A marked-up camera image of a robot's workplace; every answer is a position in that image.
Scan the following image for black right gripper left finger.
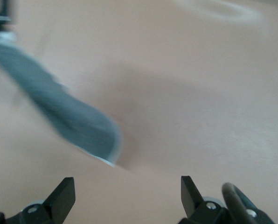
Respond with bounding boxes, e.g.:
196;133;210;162
0;177;76;224

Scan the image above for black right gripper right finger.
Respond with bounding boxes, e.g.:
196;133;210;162
180;175;276;224

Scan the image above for dark grey towel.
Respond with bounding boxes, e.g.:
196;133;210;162
0;37;124;168

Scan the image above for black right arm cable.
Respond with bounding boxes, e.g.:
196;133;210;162
221;182;257;224

